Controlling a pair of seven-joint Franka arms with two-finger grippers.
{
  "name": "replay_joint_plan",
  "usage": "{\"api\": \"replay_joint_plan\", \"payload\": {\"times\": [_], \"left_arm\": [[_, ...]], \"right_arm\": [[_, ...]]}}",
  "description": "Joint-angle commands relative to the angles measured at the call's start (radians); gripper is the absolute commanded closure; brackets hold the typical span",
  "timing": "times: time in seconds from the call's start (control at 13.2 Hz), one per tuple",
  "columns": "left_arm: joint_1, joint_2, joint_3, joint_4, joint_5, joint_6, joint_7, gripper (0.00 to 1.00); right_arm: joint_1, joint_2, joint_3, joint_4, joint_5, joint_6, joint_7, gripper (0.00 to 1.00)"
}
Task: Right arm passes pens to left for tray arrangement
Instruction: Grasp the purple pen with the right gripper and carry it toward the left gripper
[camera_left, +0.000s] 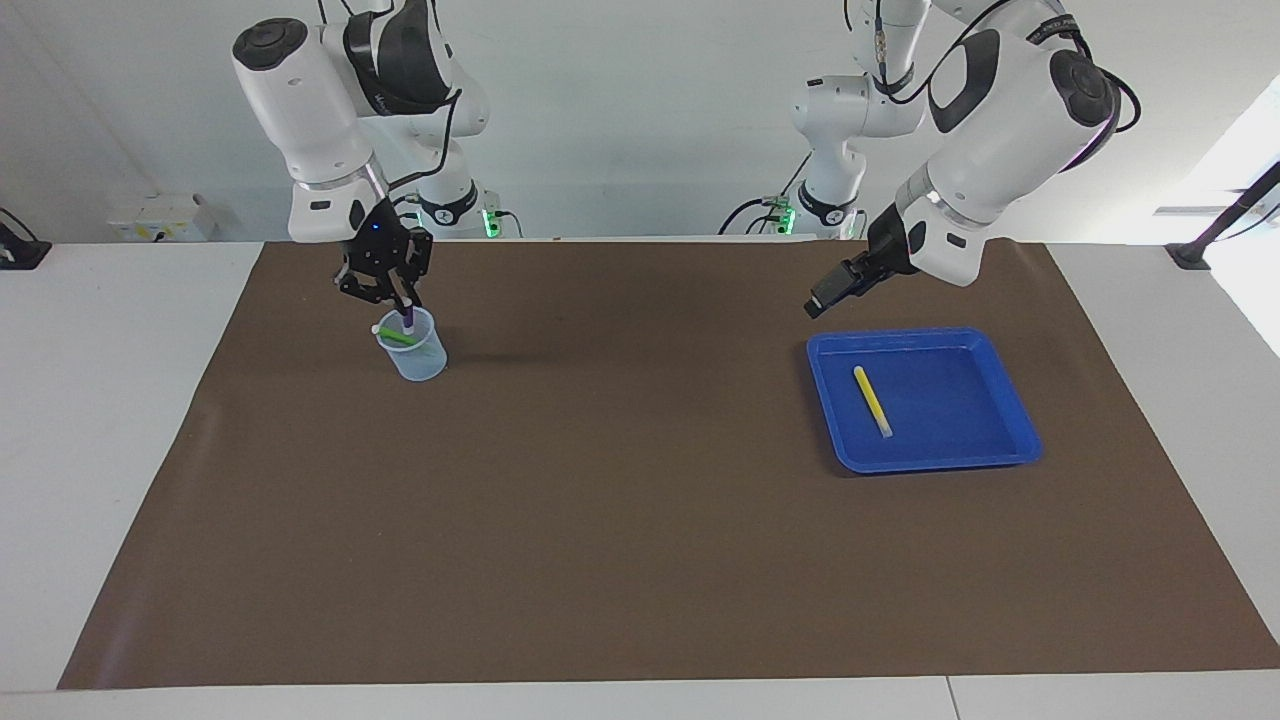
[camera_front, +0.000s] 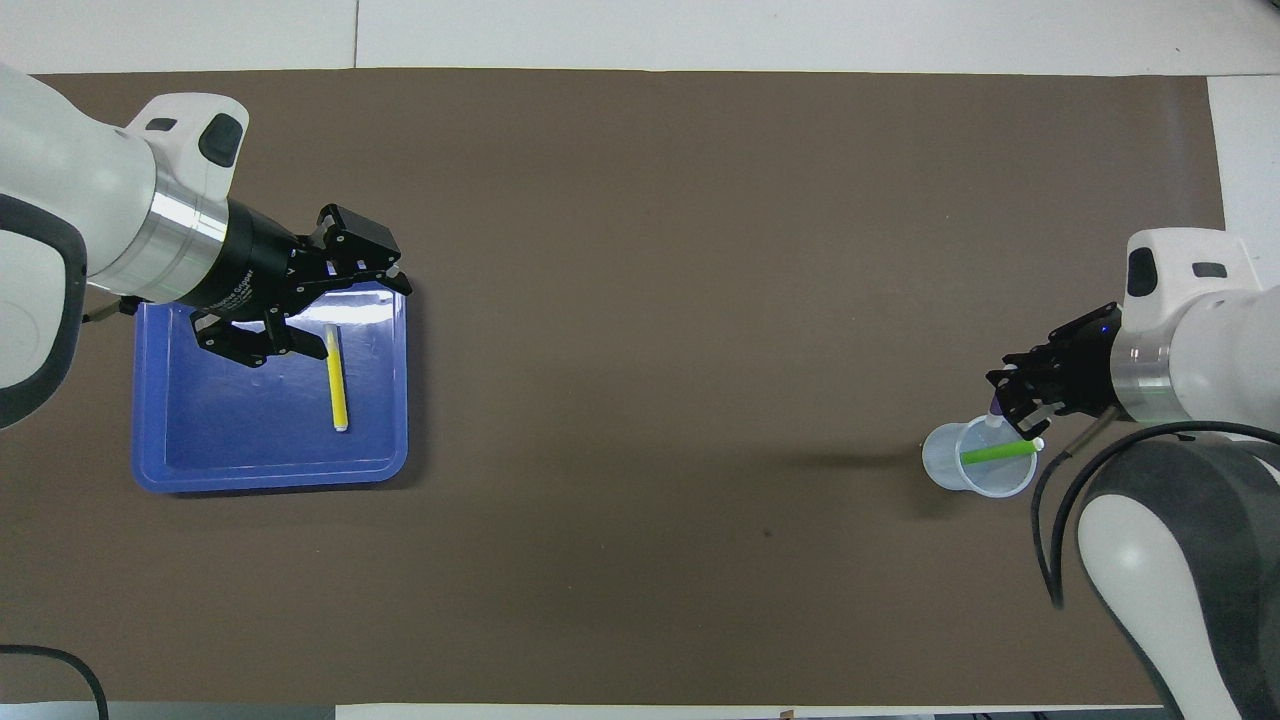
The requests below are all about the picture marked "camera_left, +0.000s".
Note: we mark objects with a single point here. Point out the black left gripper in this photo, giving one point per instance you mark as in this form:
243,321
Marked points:
892,245

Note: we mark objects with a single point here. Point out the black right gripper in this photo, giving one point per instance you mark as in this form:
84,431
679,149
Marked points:
385,245

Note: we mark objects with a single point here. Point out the purple marker pen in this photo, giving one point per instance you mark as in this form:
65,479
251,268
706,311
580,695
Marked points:
409,318

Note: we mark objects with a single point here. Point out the green marker pen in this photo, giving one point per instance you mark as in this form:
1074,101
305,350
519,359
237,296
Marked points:
396,338

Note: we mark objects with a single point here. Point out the yellow marker pen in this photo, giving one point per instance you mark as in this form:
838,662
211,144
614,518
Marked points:
872,400

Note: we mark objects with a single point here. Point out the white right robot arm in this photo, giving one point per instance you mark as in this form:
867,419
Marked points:
310,110

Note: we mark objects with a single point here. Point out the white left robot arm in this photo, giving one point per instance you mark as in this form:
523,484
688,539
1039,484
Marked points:
1000,130

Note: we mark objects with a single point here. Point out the blue plastic tray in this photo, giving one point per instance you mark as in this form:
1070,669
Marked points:
950,400

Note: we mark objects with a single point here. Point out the translucent plastic cup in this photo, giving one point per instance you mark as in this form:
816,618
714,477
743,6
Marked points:
420,362

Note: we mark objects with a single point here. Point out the white power strip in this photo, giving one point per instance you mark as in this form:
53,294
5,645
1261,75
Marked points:
160,218

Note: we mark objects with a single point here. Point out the brown table mat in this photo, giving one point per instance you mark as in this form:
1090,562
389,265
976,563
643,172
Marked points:
640,520

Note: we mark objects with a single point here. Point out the black table clamp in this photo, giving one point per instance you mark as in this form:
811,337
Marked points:
20,250

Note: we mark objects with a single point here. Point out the black slanted stand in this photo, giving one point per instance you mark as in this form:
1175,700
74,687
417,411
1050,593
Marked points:
1225,215

